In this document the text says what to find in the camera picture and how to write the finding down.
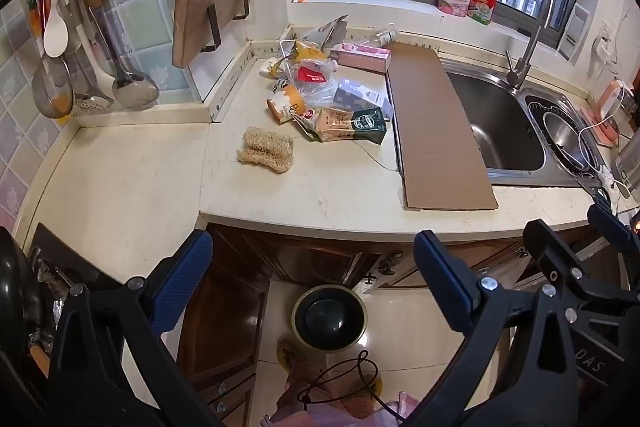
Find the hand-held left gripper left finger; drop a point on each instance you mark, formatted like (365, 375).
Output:
(182, 279)

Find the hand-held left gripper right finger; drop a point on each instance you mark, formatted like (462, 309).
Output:
(442, 282)

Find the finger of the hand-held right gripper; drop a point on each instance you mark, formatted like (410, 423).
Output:
(612, 227)
(555, 252)

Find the round black trash bin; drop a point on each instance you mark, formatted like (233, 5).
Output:
(327, 322)

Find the green and tan carton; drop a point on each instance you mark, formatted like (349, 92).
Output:
(345, 124)

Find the grey and white carton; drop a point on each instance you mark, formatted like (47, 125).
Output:
(360, 97)

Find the orange snack packet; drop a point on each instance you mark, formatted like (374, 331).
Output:
(287, 102)

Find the pink strawberry drink carton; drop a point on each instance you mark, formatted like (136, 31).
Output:
(360, 56)

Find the clear bag with red label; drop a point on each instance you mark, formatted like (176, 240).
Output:
(312, 74)

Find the clear plastic bottle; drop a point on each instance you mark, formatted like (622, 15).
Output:
(386, 38)

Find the yellow cracker wrapper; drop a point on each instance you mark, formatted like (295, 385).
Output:
(305, 52)

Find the white drink carton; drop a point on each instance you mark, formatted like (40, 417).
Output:
(327, 34)

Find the grey countertop appliance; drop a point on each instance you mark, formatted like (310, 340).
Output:
(627, 167)

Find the pink countertop appliance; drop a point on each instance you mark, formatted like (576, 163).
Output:
(607, 107)

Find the black gas stove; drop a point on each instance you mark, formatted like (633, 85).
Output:
(65, 252)

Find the yellow embroidered slipper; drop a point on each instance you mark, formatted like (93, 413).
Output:
(289, 352)

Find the stainless steel sink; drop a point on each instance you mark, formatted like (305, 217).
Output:
(500, 127)

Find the brown cardboard sheet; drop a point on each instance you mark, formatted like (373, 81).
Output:
(440, 132)

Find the loofah scrubber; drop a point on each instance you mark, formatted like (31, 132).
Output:
(265, 147)

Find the black wok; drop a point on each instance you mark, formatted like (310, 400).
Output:
(17, 297)

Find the person's pink pants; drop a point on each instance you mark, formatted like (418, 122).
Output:
(310, 387)

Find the slotted steel spoon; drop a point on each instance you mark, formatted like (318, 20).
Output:
(92, 103)

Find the steel kitchen faucet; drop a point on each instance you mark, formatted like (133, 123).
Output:
(530, 42)

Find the steel mesh strainer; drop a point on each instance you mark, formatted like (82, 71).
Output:
(50, 89)

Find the black cutting board rack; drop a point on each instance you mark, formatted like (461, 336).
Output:
(216, 27)

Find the white rice paddle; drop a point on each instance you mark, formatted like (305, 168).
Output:
(55, 37)

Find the orange peeler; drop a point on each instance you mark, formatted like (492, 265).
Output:
(35, 14)

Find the white wall switch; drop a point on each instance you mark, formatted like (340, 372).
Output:
(607, 39)

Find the white wall outlet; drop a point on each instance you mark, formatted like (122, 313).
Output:
(575, 32)

